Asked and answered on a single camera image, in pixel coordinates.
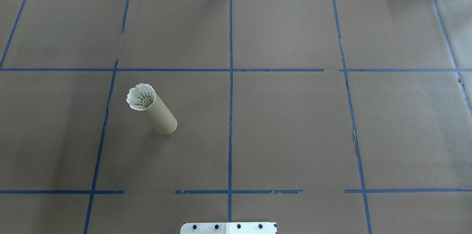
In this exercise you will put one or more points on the white feather shuttlecock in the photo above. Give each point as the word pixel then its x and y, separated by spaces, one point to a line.
pixel 141 95

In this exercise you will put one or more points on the brown cardboard tube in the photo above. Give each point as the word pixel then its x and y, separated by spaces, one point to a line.
pixel 160 118

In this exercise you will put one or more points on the white square base plate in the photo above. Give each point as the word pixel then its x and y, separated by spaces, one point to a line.
pixel 228 228

